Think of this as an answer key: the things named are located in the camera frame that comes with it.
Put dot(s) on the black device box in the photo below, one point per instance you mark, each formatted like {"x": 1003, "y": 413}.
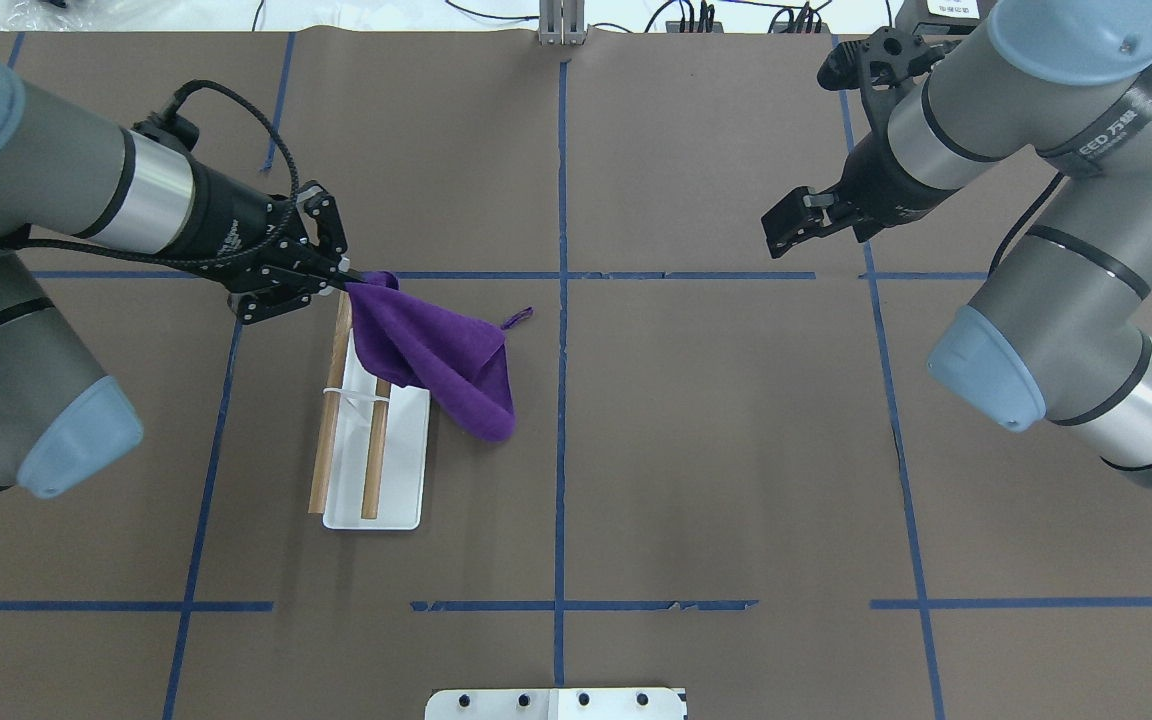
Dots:
{"x": 941, "y": 18}

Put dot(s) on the black power strip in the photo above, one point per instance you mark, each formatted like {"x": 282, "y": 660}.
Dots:
{"x": 781, "y": 25}

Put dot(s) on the aluminium frame post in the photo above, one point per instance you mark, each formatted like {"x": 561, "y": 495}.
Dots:
{"x": 562, "y": 23}

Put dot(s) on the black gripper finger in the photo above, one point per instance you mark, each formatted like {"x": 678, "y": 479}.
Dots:
{"x": 311, "y": 288}
{"x": 800, "y": 216}
{"x": 329, "y": 269}

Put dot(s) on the wooden rack rod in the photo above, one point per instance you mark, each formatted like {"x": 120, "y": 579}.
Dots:
{"x": 328, "y": 427}
{"x": 376, "y": 443}

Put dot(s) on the white rack wire bracket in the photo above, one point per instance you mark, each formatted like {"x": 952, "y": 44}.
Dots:
{"x": 361, "y": 406}

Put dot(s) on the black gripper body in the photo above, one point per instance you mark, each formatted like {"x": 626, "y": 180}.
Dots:
{"x": 881, "y": 186}
{"x": 227, "y": 217}

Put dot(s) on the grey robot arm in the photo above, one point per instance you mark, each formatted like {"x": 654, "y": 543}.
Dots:
{"x": 71, "y": 180}
{"x": 1049, "y": 335}

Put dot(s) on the white rack base tray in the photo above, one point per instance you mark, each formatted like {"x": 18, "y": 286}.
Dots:
{"x": 404, "y": 464}

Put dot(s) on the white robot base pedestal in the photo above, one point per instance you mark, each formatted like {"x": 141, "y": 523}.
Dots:
{"x": 559, "y": 703}

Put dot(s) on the purple towel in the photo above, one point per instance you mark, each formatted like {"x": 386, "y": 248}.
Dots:
{"x": 460, "y": 360}

